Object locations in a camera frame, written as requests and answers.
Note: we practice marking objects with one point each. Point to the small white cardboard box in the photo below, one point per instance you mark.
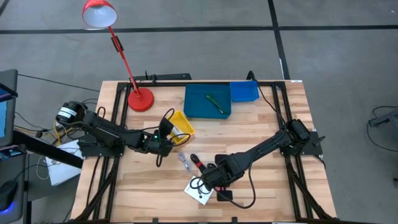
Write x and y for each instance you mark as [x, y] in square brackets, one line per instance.
[177, 132]

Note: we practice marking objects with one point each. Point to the white paper sheet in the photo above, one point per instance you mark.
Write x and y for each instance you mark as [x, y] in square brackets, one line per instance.
[60, 172]

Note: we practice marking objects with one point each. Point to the blue plastic bin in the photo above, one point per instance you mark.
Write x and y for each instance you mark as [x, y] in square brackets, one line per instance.
[244, 91]

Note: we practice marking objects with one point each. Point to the teal plastic bin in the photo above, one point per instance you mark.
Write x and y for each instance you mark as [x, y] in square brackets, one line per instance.
[199, 105]

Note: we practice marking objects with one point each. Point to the yellow plastic bin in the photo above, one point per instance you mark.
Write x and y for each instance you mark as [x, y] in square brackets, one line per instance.
[186, 124]

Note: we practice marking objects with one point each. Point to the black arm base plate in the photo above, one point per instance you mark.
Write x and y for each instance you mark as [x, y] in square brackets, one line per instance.
[93, 152]
[314, 146]

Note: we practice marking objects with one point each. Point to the black bracket bar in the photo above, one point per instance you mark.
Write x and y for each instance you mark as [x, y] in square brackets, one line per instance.
[168, 76]

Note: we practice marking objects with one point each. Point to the grey floor stand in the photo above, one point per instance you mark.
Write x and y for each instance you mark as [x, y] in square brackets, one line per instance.
[387, 118]

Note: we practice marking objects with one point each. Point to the green thin item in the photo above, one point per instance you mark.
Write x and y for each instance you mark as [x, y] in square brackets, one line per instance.
[215, 104]

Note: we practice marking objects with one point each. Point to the red desk lamp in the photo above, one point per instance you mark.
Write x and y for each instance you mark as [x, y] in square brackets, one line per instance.
[140, 99]

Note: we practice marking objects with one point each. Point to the black desk bar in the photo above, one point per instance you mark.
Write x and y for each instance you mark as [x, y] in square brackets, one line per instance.
[46, 149]

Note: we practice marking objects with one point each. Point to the black computer mouse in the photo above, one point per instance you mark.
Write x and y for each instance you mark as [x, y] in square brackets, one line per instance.
[7, 194]

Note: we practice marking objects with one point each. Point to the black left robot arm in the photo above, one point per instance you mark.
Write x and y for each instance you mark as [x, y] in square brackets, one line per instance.
[109, 133]

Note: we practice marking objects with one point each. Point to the dark grey side desk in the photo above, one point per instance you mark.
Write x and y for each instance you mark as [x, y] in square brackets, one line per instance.
[21, 186]

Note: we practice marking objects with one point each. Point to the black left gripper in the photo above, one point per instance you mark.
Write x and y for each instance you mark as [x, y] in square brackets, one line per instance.
[166, 129]

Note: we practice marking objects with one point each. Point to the pink charger plug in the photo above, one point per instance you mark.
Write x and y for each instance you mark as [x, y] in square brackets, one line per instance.
[220, 188]

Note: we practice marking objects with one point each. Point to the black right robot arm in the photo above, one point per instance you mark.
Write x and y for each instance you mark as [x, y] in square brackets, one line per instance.
[264, 149]

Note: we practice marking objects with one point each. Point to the dark grey computer monitor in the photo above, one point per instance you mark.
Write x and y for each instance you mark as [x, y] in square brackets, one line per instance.
[7, 93]

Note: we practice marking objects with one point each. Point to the large white cardboard box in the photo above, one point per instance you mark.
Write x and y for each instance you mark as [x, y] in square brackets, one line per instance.
[194, 193]

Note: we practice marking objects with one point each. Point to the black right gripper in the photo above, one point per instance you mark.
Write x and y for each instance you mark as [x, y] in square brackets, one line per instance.
[217, 177]

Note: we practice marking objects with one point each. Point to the black aluminium table frame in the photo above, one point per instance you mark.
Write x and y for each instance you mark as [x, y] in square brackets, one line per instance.
[211, 83]

